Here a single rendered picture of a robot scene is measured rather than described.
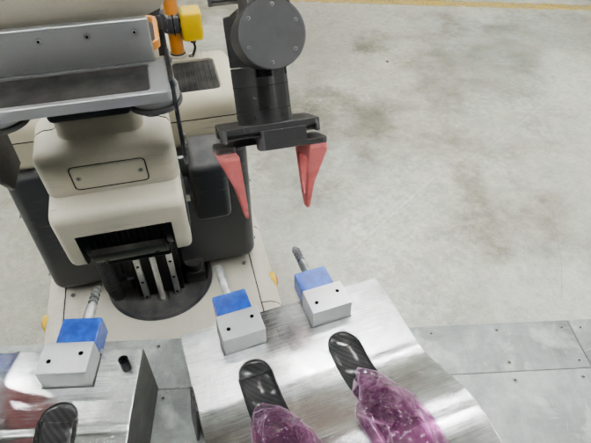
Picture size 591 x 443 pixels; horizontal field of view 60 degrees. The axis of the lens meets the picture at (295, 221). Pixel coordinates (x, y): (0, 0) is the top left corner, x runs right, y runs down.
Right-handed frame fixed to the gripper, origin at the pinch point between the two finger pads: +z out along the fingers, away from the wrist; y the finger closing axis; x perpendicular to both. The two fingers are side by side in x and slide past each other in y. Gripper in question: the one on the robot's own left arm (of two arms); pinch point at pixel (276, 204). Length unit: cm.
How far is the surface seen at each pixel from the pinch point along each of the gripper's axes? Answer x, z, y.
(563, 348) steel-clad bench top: -5.0, 24.3, 33.7
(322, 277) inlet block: 4.5, 11.9, 5.4
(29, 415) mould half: -6.2, 14.9, -28.0
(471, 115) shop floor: 177, 23, 133
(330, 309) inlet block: -1.3, 13.5, 4.5
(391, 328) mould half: -2.7, 17.0, 11.5
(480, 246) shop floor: 104, 60, 91
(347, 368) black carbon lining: -5.6, 18.9, 4.7
